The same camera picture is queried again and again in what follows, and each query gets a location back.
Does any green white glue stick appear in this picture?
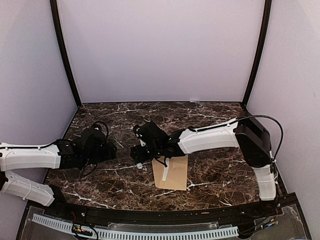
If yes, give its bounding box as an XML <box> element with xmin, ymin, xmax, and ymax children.
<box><xmin>136</xmin><ymin>163</ymin><xmax>143</xmax><ymax>169</ymax></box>

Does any black curved front rail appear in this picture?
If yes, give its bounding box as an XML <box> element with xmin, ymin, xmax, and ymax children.
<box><xmin>26</xmin><ymin>193</ymin><xmax>298</xmax><ymax>227</ymax></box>

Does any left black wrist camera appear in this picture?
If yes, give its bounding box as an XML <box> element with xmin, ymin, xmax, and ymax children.
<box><xmin>74</xmin><ymin>121</ymin><xmax>109</xmax><ymax>152</ymax></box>

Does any right black frame post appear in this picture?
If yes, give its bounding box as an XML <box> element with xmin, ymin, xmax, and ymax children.
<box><xmin>240</xmin><ymin>0</ymin><xmax>272</xmax><ymax>110</ymax></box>

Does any left black frame post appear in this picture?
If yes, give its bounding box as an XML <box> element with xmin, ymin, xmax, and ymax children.
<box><xmin>49</xmin><ymin>0</ymin><xmax>82</xmax><ymax>108</ymax></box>

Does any brown kraft paper envelope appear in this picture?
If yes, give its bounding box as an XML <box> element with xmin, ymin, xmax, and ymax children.
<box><xmin>152</xmin><ymin>155</ymin><xmax>188</xmax><ymax>191</ymax></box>

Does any black frame post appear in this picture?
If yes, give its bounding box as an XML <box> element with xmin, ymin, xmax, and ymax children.
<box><xmin>240</xmin><ymin>0</ymin><xmax>272</xmax><ymax>110</ymax></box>
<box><xmin>49</xmin><ymin>0</ymin><xmax>82</xmax><ymax>108</ymax></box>

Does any white slotted cable duct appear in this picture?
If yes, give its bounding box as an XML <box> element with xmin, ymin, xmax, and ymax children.
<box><xmin>31</xmin><ymin>213</ymin><xmax>239</xmax><ymax>240</ymax></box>

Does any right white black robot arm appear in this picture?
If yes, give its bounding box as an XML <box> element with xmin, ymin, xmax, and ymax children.
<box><xmin>130</xmin><ymin>111</ymin><xmax>281</xmax><ymax>217</ymax></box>

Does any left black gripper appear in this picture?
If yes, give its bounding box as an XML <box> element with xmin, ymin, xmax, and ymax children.
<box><xmin>81</xmin><ymin>141</ymin><xmax>116</xmax><ymax>167</ymax></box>

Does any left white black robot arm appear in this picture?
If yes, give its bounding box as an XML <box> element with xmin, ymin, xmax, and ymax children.
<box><xmin>0</xmin><ymin>140</ymin><xmax>117</xmax><ymax>218</ymax></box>

